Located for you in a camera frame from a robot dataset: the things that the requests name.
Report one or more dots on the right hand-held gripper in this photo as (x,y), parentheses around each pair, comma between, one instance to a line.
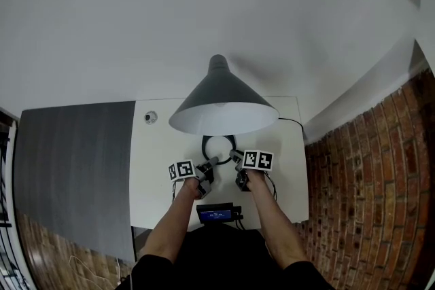
(258,160)

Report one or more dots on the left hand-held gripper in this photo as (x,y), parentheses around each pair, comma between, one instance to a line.
(181,170)

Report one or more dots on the black desk lamp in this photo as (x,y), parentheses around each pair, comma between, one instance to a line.
(221,95)

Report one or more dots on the person's left forearm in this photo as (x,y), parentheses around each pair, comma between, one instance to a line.
(170,224)

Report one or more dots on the person's right forearm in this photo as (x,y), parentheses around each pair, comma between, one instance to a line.
(272,214)

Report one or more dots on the white desk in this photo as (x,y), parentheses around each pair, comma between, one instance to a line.
(156,186)

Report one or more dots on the black chest-mounted screen device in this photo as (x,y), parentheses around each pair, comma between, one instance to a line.
(217,214)

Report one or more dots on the person's black shirt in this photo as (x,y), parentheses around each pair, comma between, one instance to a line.
(221,258)

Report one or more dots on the black metal railing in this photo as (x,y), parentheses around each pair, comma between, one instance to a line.
(5,197)

